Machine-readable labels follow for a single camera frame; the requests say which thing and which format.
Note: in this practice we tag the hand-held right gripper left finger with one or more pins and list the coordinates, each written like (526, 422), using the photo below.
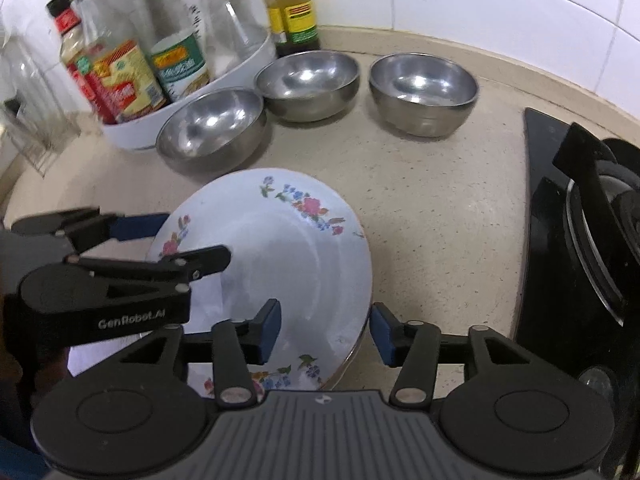
(270, 332)

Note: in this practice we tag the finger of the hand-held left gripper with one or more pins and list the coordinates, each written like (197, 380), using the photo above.
(140, 225)
(210, 260)

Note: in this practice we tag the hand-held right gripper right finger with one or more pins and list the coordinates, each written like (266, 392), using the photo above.
(382, 335)

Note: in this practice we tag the white two-tier condiment rack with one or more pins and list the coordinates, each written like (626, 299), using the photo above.
(130, 135)

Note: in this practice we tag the stainless steel bowl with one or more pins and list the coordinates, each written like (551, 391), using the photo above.
(422, 82)
(210, 120)
(305, 77)

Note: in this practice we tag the yellow cap vinegar bottle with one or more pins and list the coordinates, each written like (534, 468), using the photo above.
(125, 85)

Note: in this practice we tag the purple label clear bottle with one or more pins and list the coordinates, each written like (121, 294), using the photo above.
(180, 65)

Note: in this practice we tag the blue clothing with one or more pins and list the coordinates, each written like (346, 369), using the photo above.
(15, 460)

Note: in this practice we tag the red cap sauce bottle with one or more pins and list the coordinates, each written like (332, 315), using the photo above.
(75, 60)

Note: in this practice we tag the black gas stove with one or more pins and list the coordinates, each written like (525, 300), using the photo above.
(545, 260)

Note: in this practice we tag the black stove knob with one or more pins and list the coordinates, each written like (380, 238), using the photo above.
(595, 384)

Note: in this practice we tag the yellow cap green label bottle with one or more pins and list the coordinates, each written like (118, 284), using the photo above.
(292, 15)

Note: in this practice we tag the black burner grate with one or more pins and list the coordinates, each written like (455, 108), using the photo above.
(585, 155)

